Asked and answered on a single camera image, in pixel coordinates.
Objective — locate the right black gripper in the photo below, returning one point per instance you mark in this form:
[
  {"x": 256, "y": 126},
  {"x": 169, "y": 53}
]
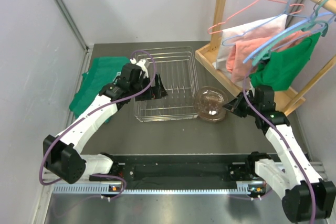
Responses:
[{"x": 234, "y": 104}]

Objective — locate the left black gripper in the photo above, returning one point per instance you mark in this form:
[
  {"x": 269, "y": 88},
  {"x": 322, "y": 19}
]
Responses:
[{"x": 159, "y": 92}]

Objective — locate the clear glass plate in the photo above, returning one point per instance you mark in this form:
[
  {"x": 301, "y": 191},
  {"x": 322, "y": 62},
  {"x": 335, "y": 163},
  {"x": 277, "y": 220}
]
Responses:
[{"x": 209, "y": 98}]

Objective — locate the amber glass plate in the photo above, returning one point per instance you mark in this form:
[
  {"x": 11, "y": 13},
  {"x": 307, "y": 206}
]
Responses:
[{"x": 212, "y": 116}]

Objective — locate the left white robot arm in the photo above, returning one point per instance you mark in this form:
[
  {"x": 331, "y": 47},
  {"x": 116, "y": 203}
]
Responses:
[{"x": 62, "y": 153}]

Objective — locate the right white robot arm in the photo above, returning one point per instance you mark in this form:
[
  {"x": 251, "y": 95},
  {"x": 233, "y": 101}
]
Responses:
[{"x": 304, "y": 194}]

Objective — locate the pink hanging garment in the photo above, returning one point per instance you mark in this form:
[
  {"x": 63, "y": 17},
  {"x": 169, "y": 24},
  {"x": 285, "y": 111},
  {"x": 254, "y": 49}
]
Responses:
[{"x": 243, "y": 49}]

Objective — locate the green hanging garment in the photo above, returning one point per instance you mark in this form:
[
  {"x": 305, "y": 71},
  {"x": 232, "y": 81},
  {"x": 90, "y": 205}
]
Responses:
[{"x": 283, "y": 67}]

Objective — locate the folded green t-shirt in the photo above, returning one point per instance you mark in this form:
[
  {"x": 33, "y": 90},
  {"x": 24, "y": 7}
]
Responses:
[{"x": 103, "y": 70}]

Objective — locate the white hanging garment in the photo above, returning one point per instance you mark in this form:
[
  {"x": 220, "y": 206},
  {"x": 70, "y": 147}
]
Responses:
[{"x": 223, "y": 53}]

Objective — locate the light blue plastic hanger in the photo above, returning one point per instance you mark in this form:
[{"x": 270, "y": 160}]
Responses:
[{"x": 258, "y": 53}]

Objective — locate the teal plastic hanger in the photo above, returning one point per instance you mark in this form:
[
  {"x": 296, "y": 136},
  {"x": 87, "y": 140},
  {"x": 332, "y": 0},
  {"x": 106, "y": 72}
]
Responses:
[{"x": 314, "y": 14}]

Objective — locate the wire dish rack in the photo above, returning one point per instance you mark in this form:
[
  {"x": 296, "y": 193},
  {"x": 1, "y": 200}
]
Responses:
[{"x": 177, "y": 69}]

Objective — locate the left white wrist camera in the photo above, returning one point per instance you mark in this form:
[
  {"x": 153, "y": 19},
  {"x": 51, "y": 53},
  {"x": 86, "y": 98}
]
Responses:
[{"x": 143, "y": 63}]

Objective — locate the pink wire hanger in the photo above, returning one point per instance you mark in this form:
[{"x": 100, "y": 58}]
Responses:
[{"x": 210, "y": 29}]

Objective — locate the slotted cable duct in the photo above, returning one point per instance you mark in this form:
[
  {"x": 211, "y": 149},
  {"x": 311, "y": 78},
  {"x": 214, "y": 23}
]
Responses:
[{"x": 105, "y": 188}]

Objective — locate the aluminium frame profile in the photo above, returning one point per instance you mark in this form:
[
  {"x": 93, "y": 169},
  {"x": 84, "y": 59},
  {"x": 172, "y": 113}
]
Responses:
[{"x": 71, "y": 23}]

